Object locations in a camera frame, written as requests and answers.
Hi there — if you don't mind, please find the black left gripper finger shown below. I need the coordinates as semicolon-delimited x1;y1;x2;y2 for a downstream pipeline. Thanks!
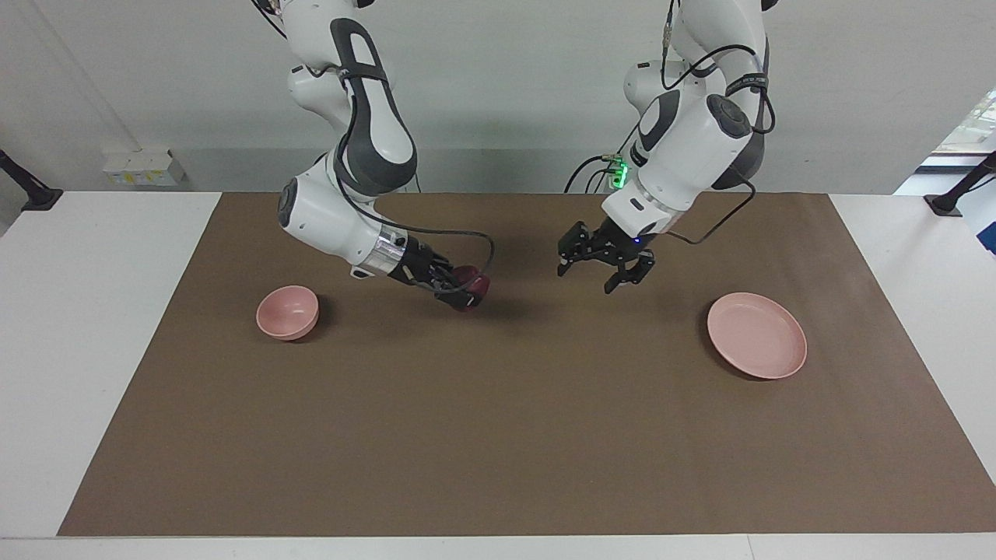
605;254;657;296
556;221;591;278

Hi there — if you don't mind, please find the dark red apple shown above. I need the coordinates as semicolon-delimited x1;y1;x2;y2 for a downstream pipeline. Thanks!
451;265;493;312

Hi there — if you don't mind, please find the pink plate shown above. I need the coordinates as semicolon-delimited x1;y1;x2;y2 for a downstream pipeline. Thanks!
707;292;808;380

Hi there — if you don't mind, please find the pink bowl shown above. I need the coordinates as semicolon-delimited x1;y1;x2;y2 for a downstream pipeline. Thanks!
256;285;321;341

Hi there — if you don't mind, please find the brown table mat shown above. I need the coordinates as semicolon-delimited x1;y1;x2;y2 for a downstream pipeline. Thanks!
58;192;996;537

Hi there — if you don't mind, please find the black stand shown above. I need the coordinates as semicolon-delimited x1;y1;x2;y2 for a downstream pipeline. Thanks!
924;152;996;217
0;149;65;212

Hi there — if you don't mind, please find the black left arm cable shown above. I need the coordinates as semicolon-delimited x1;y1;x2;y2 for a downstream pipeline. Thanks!
660;0;777;247

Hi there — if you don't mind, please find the black base cable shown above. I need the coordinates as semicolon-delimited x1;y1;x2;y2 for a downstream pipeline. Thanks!
564;124;644;194

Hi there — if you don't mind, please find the white wall socket box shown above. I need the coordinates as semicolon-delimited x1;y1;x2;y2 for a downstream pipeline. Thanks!
103;147;186;188

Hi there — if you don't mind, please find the white wall cable duct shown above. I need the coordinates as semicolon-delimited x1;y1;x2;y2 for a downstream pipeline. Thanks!
33;0;146;152

